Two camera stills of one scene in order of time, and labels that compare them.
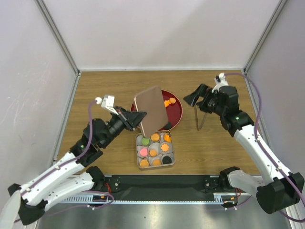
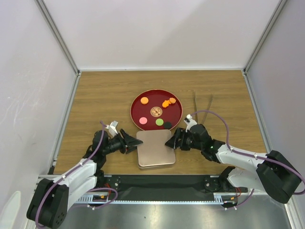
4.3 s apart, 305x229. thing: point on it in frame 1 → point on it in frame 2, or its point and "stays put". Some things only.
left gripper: x=130 y=119 → x=132 y=142
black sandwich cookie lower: x=168 y=126 stays put
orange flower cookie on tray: x=172 y=100 stays put
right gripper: x=202 y=90 → x=179 y=133
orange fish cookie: x=166 y=103 stays put
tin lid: x=150 y=101 → x=154 y=150
